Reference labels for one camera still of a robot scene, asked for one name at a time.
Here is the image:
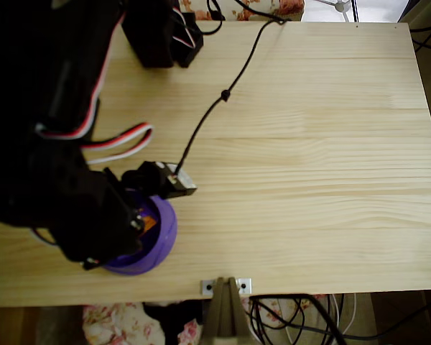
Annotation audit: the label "purple plastic bowl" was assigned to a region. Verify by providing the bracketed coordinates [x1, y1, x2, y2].
[102, 188, 179, 277]

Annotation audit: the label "silver metal bracket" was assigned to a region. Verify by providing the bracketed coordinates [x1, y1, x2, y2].
[200, 277, 253, 296]

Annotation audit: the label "olive camera stand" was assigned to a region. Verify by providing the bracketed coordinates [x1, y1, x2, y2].
[200, 275, 255, 345]

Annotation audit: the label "white cable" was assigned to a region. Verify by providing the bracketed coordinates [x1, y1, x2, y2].
[285, 293, 358, 345]

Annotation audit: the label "thin black looped cable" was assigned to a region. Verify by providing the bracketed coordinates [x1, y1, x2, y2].
[202, 0, 224, 36]

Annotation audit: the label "floral cushion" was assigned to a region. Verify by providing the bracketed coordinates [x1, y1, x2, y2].
[81, 293, 328, 345]

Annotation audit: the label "purple orange candy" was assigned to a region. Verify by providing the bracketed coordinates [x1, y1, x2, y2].
[139, 213, 157, 240]

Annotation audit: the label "white stand base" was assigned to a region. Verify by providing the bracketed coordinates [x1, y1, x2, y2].
[315, 0, 358, 14]

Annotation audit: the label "floral cloth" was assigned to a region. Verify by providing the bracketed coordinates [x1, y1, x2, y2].
[178, 0, 306, 22]

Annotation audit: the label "thick black cable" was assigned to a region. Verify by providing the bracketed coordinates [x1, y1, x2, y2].
[294, 294, 350, 345]

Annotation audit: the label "white red servo wires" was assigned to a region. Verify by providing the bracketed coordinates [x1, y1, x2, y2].
[34, 6, 198, 166]

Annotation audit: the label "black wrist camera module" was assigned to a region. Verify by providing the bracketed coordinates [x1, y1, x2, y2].
[121, 160, 198, 201]

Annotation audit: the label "black camera cable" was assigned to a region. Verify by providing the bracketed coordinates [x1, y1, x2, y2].
[174, 17, 292, 177]

